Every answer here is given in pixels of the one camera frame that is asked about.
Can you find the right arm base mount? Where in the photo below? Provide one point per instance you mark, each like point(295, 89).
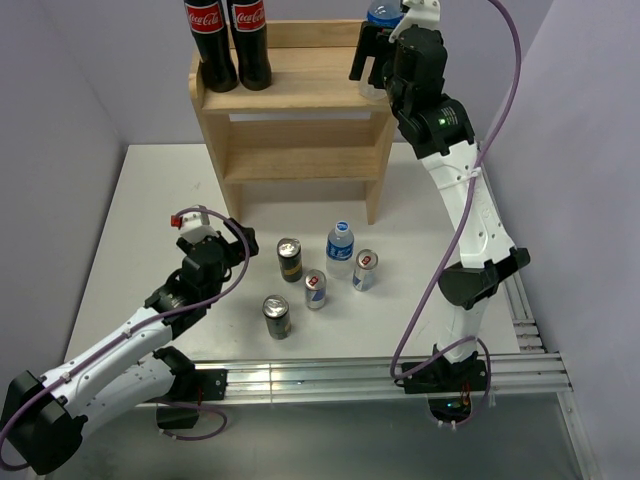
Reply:
point(453, 385)

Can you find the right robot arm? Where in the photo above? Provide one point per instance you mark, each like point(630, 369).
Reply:
point(481, 254)

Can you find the left cola bottle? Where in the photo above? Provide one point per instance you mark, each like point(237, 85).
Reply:
point(208, 26)

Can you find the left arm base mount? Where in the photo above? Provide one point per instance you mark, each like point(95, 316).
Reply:
point(190, 400)

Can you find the right cola bottle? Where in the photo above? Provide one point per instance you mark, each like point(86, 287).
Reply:
point(249, 34)

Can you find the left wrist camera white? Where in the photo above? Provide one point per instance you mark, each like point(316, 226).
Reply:
point(193, 226)

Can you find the wooden two-tier shelf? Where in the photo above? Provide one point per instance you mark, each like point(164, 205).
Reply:
point(311, 124)

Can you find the aluminium rail right side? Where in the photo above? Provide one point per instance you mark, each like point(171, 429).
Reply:
point(508, 326)

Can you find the aluminium rail front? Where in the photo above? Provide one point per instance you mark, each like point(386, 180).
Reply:
point(326, 381)

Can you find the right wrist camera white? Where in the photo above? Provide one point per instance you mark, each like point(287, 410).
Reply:
point(422, 13)

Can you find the silver blue can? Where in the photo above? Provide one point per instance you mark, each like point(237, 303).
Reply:
point(364, 271)
point(315, 289)

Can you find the silver blue can centre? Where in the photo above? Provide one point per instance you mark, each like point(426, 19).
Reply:
point(315, 289)

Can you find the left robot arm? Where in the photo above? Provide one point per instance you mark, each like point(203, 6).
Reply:
point(46, 418)

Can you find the silver blue can right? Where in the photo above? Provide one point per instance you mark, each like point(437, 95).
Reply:
point(364, 271)

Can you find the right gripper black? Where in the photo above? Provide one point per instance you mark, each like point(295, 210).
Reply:
point(377, 56)

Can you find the aluminium rail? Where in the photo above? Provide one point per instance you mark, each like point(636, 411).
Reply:
point(508, 326)
point(326, 381)

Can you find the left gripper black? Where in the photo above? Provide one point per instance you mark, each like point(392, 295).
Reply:
point(242, 240)

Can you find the black can near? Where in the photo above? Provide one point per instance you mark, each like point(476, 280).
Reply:
point(276, 311)

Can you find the water bottle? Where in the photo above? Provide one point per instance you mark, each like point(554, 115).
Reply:
point(387, 14)
point(340, 250)

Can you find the black can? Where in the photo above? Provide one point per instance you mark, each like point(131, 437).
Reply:
point(276, 311)
point(289, 253)

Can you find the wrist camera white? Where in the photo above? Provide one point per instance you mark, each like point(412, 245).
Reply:
point(193, 226)
point(422, 13)

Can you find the cola bottle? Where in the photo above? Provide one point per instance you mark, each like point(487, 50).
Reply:
point(208, 26)
point(249, 34)

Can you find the black can far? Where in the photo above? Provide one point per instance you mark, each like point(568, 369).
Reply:
point(289, 253)

